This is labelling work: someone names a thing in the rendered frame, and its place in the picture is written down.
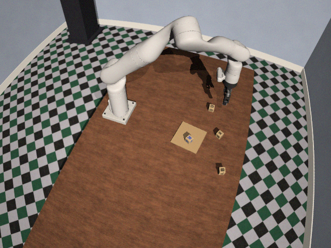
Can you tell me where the tan flat mat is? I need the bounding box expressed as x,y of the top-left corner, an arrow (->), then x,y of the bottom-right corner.
170,121 -> 207,154

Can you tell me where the tan block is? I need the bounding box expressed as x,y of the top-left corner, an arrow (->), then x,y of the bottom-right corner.
185,134 -> 193,144
218,167 -> 225,175
208,104 -> 215,112
215,130 -> 224,139

